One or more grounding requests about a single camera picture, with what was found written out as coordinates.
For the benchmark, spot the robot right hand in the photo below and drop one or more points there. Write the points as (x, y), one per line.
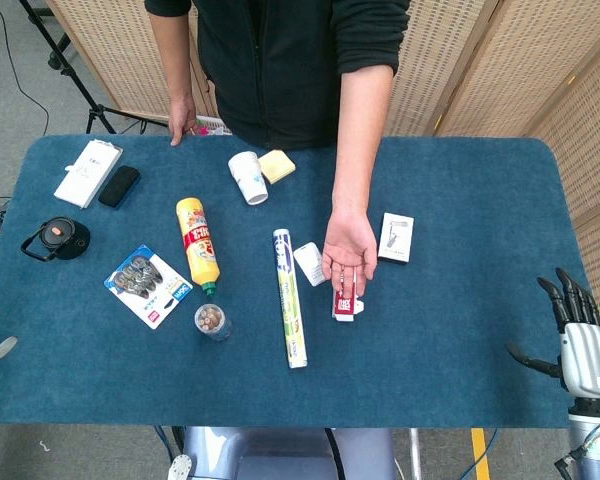
(587, 360)

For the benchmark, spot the person's right hand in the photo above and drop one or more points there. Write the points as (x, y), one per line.
(181, 120)

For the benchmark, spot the person's left hand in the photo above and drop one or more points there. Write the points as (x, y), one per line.
(349, 245)

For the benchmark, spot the red white small box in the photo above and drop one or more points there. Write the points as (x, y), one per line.
(344, 305)

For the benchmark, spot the person's left forearm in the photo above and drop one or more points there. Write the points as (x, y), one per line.
(360, 140)

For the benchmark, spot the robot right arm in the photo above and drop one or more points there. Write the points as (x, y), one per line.
(592, 440)

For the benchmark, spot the person's right forearm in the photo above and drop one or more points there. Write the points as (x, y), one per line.
(172, 60)

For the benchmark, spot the long toothpaste box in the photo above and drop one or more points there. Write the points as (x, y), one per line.
(290, 300)

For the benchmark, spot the person torso in black jacket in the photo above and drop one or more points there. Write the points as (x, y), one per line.
(290, 65)

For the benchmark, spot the pink and white packet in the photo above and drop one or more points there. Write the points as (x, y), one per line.
(206, 127)

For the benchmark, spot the small white card packet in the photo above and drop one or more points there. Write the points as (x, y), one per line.
(311, 262)

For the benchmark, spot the white box with black sides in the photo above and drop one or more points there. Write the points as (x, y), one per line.
(396, 237)

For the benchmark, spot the white paper cup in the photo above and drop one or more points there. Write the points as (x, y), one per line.
(248, 177)

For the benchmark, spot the black tripod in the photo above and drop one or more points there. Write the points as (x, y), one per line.
(92, 107)

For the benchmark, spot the black whiteboard eraser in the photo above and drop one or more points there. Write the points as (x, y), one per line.
(119, 186)

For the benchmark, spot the yellow sticky note pad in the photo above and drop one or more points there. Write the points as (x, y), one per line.
(276, 166)

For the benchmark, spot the long flat white box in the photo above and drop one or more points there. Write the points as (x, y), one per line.
(87, 172)

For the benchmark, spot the blue felt table mat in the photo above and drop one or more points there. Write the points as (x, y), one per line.
(430, 325)

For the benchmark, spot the yellow squeeze bottle red label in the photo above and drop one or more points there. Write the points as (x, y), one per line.
(197, 245)

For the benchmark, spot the clear plastic jar with cartoon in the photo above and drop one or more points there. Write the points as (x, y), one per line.
(212, 322)

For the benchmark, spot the blue binder clip package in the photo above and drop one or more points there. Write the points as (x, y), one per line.
(147, 286)

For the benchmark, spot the metal table leg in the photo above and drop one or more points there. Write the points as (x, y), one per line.
(415, 452)

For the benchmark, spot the robot torso grey blue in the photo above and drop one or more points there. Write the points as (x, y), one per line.
(280, 455)

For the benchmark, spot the beige woven folding screen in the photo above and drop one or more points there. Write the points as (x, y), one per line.
(505, 65)

